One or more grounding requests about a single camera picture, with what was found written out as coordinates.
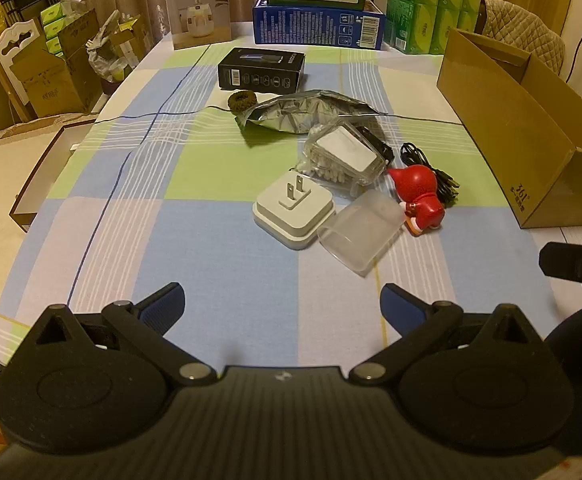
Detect small green tissue packs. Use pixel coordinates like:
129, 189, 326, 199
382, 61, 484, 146
40, 2, 74, 57

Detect checkered bed sheet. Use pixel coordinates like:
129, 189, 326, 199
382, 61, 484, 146
0, 20, 572, 367

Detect white carved board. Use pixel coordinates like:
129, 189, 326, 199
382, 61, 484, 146
0, 19, 48, 111

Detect silver foil bag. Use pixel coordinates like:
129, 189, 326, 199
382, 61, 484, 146
234, 89, 387, 136

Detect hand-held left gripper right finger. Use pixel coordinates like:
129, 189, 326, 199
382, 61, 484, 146
348, 282, 546, 387

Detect brown cardboard box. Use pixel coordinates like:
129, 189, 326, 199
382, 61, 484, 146
437, 27, 582, 230

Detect white humidifier box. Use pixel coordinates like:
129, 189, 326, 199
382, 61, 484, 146
163, 0, 233, 51

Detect open cardboard carton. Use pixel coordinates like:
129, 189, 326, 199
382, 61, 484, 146
8, 7, 101, 118

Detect red figurine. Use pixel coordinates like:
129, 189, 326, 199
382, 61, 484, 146
387, 164, 446, 235

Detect white plug adapter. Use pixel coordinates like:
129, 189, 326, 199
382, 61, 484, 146
252, 170, 335, 250

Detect quilted beige chair cover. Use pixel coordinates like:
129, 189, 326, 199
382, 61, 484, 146
481, 0, 566, 78

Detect stack of green tissue packs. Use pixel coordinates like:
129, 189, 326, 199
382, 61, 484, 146
385, 0, 488, 56

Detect black usb cable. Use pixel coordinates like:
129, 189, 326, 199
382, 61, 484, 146
401, 141, 460, 206

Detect black product box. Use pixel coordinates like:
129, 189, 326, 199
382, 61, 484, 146
217, 48, 307, 95

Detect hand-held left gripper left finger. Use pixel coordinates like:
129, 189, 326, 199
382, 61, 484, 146
8, 282, 217, 387

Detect blue printed box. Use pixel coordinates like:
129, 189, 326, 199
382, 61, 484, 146
252, 0, 387, 51

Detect clear cotton swab box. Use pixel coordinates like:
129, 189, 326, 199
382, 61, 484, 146
298, 122, 388, 196

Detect brown shallow box lid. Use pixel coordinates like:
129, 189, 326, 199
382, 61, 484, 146
10, 125, 97, 233

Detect small cardboard carton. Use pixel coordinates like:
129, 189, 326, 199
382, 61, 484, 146
108, 10, 153, 82

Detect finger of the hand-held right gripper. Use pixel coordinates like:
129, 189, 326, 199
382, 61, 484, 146
539, 241, 582, 293

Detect brown hair scrunchie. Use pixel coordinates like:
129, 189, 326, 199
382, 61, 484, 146
227, 91, 257, 112

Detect crumpled clear plastic bag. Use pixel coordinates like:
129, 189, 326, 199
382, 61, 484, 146
87, 10, 132, 83

